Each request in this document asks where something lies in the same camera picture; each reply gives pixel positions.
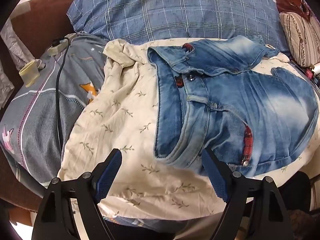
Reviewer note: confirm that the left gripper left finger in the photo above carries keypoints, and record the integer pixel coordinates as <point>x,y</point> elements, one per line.
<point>55,218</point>

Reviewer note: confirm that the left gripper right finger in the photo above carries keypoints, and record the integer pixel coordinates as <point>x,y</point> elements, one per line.
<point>268,218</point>

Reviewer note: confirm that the blue denim jeans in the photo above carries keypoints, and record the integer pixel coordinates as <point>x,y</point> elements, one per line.
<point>210,96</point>

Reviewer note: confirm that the grey star-print bedsheet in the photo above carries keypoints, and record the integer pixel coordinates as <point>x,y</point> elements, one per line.
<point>29,139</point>

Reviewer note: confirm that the cream leaf-print quilt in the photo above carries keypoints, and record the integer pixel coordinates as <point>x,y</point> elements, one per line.
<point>124,116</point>

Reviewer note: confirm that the beige tape roll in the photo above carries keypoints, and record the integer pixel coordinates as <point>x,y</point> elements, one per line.
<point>31,71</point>

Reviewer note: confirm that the beige power strip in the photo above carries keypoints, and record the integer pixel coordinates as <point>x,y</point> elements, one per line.
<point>59,44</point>

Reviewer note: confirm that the striped beige pillow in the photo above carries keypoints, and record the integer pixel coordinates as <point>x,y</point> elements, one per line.
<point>302,37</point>

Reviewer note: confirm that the brown wooden headboard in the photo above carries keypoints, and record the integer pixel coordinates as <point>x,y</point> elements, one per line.
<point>38,22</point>

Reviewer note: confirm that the dark red handbag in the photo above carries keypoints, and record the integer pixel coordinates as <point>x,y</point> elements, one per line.
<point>297,6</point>

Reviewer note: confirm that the blue plaid pillow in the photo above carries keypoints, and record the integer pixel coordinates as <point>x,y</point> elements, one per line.
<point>141,21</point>

